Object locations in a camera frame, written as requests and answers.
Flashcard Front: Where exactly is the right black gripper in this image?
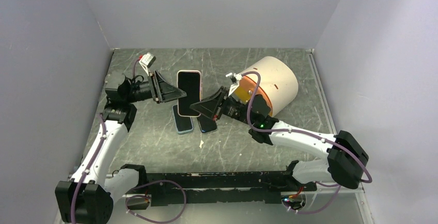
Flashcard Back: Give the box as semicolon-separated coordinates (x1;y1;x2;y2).
190;87;255;126

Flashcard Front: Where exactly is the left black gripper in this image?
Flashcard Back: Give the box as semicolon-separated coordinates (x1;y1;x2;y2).
124;70;187;104

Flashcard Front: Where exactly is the beige pink phone case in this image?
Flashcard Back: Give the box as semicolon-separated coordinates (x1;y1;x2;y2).
176;70;202;118

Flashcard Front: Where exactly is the light blue phone case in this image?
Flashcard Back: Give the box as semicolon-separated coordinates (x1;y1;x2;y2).
172;105;194;135

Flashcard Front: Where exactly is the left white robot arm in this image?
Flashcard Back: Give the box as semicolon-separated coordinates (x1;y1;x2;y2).
55;71;186;223

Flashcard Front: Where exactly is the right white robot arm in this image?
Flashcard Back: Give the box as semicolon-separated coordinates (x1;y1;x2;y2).
190;87;372;190

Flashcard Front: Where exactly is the cream and orange drum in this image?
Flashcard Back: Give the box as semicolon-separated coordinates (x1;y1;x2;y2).
241;56;299;117

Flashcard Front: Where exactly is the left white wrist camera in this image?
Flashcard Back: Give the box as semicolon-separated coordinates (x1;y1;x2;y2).
139;52;156;76

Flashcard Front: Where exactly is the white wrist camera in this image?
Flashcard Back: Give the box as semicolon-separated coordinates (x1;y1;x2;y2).
139;52;156;76
226;72;242;96

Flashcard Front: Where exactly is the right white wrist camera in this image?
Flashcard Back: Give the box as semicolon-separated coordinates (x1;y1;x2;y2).
226;72;242;96

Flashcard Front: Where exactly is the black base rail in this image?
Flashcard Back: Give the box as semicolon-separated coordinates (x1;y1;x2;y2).
128;171;317;206

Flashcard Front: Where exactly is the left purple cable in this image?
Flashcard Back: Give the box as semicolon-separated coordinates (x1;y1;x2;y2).
70;113;107;224

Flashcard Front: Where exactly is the purple cable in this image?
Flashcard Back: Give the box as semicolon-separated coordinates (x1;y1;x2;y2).
241;71;373;215
70;113;107;224

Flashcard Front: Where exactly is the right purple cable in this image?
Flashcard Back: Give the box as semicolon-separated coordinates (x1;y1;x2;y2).
241;71;373;215

